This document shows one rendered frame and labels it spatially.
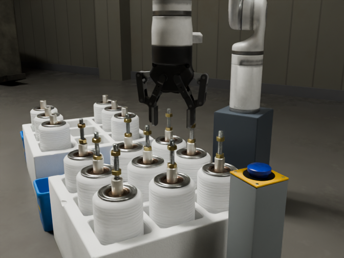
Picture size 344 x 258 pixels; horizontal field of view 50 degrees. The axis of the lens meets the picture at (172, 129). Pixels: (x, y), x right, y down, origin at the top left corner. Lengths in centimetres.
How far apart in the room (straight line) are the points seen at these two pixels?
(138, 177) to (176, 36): 34
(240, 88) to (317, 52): 190
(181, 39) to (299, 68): 238
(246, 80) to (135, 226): 57
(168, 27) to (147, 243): 39
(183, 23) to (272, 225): 38
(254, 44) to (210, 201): 49
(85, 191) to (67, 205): 7
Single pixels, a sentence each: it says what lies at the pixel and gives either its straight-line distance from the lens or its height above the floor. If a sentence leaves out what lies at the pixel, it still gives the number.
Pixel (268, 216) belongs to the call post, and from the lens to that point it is 66.
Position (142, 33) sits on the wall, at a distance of 365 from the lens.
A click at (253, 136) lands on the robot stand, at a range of 110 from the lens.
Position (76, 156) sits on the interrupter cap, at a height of 25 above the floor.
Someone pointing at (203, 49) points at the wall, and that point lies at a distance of 330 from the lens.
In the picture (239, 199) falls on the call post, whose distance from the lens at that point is 66.
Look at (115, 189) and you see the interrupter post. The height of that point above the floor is 26.
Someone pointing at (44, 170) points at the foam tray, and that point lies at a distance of 119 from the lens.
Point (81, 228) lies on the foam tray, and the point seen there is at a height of 18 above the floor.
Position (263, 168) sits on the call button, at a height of 33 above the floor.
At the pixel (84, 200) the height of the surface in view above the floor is 20.
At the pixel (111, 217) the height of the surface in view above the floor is 22.
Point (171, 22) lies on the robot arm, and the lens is 66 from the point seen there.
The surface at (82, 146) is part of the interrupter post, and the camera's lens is 92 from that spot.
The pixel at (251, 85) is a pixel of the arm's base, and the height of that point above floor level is 38.
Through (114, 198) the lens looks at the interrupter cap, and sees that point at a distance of 70.
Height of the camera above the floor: 57
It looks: 16 degrees down
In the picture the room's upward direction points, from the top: straight up
